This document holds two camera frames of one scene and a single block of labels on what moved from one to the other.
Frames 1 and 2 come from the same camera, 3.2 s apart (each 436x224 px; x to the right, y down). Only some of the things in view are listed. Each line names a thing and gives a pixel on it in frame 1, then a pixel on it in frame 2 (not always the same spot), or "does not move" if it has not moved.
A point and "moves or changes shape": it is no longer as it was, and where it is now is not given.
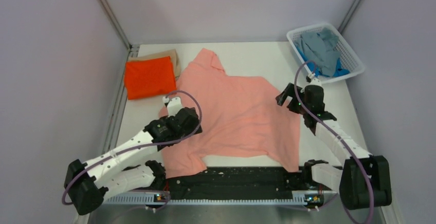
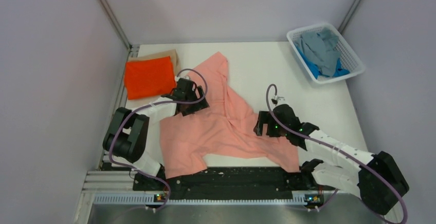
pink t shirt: x=240 y=116 moves or changes shape
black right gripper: x=289 y=91 -> x=265 y=117
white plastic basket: x=324 y=53 does not move
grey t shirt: x=319 y=47 does not move
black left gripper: x=192 y=129 -> x=197 y=107
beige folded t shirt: x=171 y=53 does not move
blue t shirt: x=318 y=71 does not move
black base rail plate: x=238 y=183 does not move
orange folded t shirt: x=149 y=77 does not move
